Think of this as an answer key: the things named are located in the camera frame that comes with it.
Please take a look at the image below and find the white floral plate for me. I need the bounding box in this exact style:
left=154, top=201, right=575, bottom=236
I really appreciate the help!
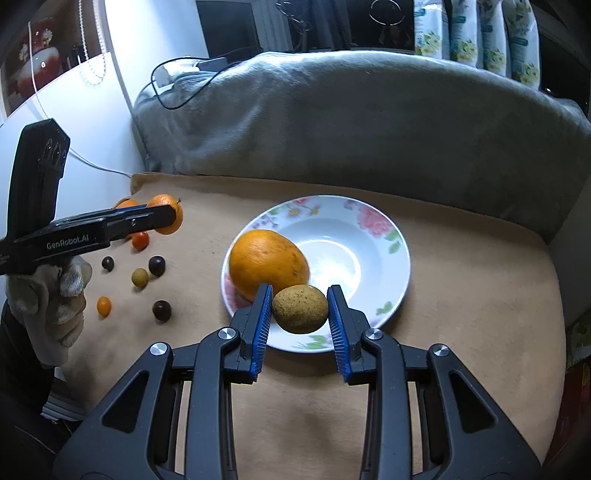
left=222, top=195, right=411, bottom=354

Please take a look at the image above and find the red and white poster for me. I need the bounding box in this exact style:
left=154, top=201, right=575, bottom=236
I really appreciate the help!
left=0, top=16, right=63, bottom=116

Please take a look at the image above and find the grey fleece blanket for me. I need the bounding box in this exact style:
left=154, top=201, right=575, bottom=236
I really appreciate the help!
left=131, top=50, right=587, bottom=243

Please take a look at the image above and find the dark monitor screen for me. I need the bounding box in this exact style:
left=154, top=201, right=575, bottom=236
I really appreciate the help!
left=196, top=0, right=259, bottom=57

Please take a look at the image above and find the striped grey cloth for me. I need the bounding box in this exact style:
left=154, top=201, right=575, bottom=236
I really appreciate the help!
left=44, top=378, right=100, bottom=423

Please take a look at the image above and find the white bead chain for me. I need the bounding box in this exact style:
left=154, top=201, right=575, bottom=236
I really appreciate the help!
left=78, top=0, right=108, bottom=88

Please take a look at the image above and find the black cable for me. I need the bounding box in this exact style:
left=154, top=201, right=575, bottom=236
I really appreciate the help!
left=150, top=58, right=241, bottom=110

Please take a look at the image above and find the floral tissue packet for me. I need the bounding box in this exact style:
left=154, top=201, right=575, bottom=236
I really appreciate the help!
left=414, top=0, right=452, bottom=58
left=503, top=0, right=542, bottom=90
left=450, top=0, right=484, bottom=65
left=478, top=0, right=509, bottom=77

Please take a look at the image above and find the white cable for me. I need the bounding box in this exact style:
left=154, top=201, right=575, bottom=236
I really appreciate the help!
left=27, top=21, right=134, bottom=178

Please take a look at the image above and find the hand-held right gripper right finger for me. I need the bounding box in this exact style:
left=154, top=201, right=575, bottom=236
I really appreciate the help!
left=326, top=285, right=542, bottom=480

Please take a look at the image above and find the green patterned object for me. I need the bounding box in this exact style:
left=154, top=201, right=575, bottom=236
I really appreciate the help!
left=567, top=318, right=591, bottom=367

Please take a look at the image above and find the person's left forearm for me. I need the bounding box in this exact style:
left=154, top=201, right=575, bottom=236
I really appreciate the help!
left=0, top=300, right=65, bottom=444

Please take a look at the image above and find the large oblong orange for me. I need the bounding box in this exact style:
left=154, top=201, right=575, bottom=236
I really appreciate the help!
left=229, top=229, right=310, bottom=303

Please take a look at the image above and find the person's left hand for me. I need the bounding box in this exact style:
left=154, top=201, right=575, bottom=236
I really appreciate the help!
left=4, top=256, right=93, bottom=367

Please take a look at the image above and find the brown-green round fruit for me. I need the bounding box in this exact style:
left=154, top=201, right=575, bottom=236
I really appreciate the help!
left=272, top=285, right=329, bottom=335

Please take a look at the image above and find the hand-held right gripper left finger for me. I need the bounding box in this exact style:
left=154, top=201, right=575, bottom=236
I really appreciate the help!
left=53, top=283, right=274, bottom=480

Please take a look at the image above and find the round wire ring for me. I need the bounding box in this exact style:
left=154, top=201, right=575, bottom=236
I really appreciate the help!
left=369, top=0, right=408, bottom=27

